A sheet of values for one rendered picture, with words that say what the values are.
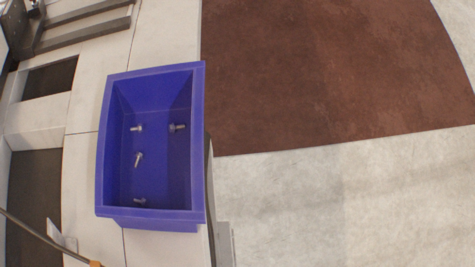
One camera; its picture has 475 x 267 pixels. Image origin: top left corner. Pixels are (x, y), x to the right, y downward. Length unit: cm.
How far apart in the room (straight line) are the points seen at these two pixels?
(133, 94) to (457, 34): 187
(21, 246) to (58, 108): 29
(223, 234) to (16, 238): 57
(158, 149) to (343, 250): 93
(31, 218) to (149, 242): 29
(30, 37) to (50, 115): 23
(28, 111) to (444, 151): 148
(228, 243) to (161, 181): 43
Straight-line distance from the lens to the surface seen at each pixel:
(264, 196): 172
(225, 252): 118
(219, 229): 120
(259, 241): 165
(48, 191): 92
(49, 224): 72
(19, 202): 95
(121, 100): 84
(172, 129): 81
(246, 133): 183
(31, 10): 114
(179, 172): 79
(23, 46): 106
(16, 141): 98
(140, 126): 82
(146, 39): 96
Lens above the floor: 150
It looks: 55 degrees down
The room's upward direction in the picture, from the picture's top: 6 degrees counter-clockwise
